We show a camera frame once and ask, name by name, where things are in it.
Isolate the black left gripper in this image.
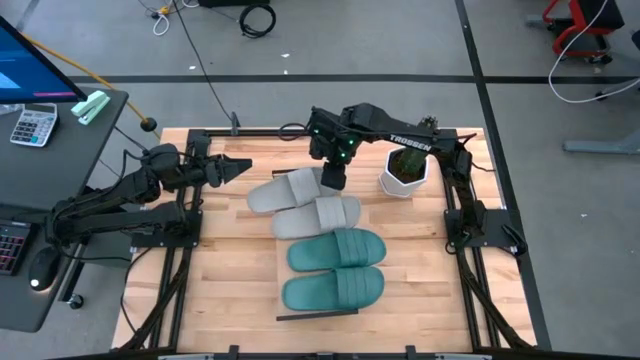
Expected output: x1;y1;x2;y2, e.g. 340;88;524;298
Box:
197;153;254;189

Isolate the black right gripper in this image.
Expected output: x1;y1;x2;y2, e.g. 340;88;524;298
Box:
307;107;359;191

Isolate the grey rubber slide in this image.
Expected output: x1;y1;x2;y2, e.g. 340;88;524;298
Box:
271;195;362;241
246;166;342;215

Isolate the green rubber slide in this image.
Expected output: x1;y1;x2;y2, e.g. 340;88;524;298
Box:
286;227;388;274
281;266;387;312

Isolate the white plant pot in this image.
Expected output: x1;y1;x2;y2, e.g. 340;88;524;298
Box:
378;146;431;199

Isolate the green cactus plant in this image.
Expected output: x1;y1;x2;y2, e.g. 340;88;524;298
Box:
397;115;440;180

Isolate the mint green stapler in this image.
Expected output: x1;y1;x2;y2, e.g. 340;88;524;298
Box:
70;89;112;126

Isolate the black box on floor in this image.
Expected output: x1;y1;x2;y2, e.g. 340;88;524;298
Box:
197;0;271;9

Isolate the black desk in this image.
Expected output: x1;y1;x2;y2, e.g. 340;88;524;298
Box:
0;87;130;334

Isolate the grey desk calculator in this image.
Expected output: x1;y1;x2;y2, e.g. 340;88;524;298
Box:
9;102;60;149

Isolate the black computer mouse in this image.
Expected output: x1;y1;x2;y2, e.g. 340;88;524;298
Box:
28;245;64;293

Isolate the computer monitor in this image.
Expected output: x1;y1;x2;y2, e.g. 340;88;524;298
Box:
0;14;89;105

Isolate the black keyboard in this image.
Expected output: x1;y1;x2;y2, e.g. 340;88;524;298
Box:
0;219;34;277

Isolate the grey table foot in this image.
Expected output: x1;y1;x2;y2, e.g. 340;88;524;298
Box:
562;133;640;155

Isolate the red and black cart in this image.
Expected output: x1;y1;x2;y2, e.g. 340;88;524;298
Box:
524;0;626;64

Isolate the black aluminium rig frame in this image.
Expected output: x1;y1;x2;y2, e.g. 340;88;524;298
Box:
119;127;539;360

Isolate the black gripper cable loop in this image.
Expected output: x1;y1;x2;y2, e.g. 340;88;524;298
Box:
277;122;312;143

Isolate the long black floor cable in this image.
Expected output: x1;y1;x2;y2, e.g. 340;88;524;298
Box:
171;0;237;127

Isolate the coiled black cable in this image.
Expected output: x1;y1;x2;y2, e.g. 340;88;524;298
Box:
238;3;277;40

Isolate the short white cable loop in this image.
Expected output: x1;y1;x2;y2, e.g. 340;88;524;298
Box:
151;10;171;37

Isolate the thick yellow cable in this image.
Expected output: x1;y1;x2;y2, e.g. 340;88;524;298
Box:
19;32;162;140

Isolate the long white floor cable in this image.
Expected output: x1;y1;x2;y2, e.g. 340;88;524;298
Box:
548;0;640;105

